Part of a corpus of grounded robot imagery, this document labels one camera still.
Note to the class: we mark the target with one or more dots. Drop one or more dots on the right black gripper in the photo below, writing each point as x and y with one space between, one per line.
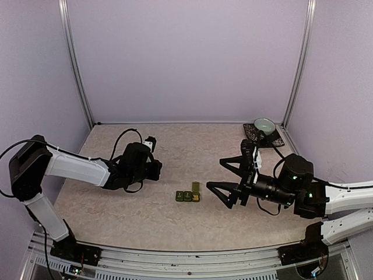
248 177

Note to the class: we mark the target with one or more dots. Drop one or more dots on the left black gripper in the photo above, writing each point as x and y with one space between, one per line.
155 174

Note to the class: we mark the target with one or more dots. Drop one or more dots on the green pill organizer box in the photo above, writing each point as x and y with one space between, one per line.
192 195

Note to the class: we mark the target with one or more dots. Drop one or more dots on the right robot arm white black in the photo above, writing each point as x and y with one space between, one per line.
345 209

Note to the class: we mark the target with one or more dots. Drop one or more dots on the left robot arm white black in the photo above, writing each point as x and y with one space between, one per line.
37 159

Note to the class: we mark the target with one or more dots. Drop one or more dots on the black patterned tray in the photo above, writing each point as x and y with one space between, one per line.
265 141

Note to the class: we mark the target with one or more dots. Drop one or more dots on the pale green bowl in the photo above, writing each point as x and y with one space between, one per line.
265 125

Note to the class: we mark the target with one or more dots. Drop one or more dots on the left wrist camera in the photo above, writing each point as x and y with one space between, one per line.
150 141

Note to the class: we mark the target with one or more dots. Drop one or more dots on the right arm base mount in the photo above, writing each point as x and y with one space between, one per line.
300 252

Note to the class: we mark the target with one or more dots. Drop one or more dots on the front aluminium rail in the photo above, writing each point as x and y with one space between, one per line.
124 263

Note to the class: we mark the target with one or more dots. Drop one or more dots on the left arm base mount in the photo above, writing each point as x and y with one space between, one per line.
76 252

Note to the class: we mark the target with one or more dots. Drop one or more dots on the right aluminium frame post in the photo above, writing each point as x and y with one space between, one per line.
302 58

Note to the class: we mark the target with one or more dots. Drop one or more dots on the aluminium frame post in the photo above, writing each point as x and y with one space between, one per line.
67 28
302 58

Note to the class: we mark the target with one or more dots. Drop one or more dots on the left aluminium frame post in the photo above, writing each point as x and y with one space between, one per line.
67 28

